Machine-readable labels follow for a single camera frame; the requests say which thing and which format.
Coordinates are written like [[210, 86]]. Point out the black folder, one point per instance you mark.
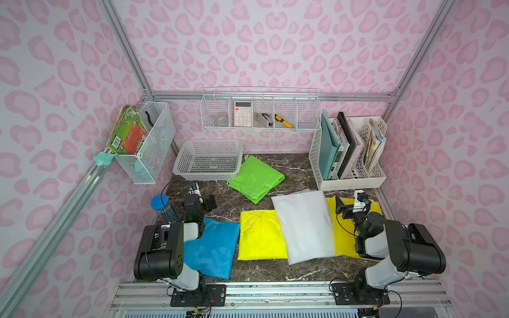
[[350, 137]]

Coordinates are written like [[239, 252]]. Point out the mint green wall hook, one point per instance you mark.
[[104, 158]]

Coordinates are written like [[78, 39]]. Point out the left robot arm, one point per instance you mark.
[[160, 256]]

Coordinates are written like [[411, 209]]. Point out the white raincoat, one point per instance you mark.
[[306, 225]]

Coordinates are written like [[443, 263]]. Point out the blue raincoat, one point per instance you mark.
[[213, 253]]

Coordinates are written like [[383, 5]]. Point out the green folded raincoat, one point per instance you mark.
[[255, 179]]

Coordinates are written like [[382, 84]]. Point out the teal folder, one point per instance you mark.
[[329, 146]]

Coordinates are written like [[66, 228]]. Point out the white pink calculator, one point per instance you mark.
[[243, 113]]

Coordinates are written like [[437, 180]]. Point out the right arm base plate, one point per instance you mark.
[[348, 294]]

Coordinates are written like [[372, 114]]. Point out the green red booklet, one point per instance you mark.
[[129, 132]]

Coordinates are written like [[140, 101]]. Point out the yellow utility knife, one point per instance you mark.
[[283, 121]]

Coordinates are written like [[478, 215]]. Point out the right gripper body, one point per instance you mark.
[[346, 209]]

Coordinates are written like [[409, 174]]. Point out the white desktop file organizer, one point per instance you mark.
[[345, 152]]

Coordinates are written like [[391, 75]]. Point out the round metal tin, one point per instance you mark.
[[221, 120]]

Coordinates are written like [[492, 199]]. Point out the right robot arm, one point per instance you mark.
[[401, 251]]

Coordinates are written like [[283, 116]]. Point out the white perforated plastic basket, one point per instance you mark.
[[209, 159]]

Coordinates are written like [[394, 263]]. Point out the white wire wall shelf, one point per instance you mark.
[[300, 107]]

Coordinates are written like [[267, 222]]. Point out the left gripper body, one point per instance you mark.
[[193, 202]]

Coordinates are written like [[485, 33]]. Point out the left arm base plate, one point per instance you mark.
[[213, 295]]

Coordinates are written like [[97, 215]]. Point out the blue lid pen canister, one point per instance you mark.
[[162, 205]]

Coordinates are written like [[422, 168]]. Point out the white mesh wall basket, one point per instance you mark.
[[145, 166]]

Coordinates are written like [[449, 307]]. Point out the beige paper stack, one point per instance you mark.
[[375, 144]]

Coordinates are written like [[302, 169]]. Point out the golden yellow folded raincoat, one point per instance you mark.
[[344, 242]]

